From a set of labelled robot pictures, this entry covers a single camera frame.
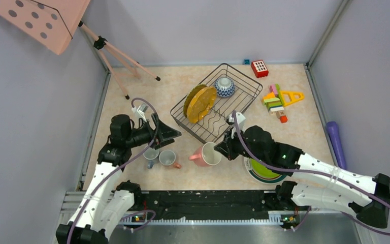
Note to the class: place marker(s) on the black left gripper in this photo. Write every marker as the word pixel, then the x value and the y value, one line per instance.
pixel 165 132

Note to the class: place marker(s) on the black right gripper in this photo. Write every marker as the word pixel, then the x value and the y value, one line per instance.
pixel 228 150

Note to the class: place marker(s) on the large pink mug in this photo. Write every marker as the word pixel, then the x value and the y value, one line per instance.
pixel 206 155

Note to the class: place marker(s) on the lime green plate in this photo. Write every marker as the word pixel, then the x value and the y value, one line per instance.
pixel 262 171

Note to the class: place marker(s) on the white plate teal rim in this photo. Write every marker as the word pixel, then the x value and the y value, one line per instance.
pixel 249 170

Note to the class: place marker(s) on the yellow polka dot plate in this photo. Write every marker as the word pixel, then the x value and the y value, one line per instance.
pixel 201 104

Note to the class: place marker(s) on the red patterned bowl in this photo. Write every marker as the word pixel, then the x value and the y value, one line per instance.
pixel 225 87

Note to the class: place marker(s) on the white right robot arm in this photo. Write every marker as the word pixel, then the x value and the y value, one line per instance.
pixel 364 198

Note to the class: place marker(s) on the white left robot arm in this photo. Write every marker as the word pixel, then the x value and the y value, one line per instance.
pixel 102 207

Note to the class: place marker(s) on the small pink mug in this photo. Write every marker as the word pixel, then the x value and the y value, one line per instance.
pixel 169 158

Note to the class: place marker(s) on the grey white mug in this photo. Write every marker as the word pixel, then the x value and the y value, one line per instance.
pixel 151 155

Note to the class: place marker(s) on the wooden cross block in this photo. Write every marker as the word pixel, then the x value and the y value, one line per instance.
pixel 280 114

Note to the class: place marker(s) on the orange toy block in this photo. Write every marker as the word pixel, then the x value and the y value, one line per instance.
pixel 283 119

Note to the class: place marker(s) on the colourful toy block stack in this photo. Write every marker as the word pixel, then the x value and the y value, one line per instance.
pixel 273 100

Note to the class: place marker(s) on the yellow triangle toy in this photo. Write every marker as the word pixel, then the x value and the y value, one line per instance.
pixel 290 97

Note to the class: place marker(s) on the red toy block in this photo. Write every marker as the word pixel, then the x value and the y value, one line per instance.
pixel 259 68

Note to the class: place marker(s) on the pink tripod stand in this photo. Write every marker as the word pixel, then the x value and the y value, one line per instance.
pixel 100 44

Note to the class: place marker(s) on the pink dotted board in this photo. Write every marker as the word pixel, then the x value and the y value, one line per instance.
pixel 52 23

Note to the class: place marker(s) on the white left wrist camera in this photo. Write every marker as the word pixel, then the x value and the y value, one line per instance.
pixel 140 112

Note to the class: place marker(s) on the grey wire dish rack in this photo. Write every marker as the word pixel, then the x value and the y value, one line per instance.
pixel 213 126

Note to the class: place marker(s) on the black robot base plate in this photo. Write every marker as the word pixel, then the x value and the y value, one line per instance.
pixel 211 205

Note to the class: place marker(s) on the purple handle tool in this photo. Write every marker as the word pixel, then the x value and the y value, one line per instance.
pixel 334 135

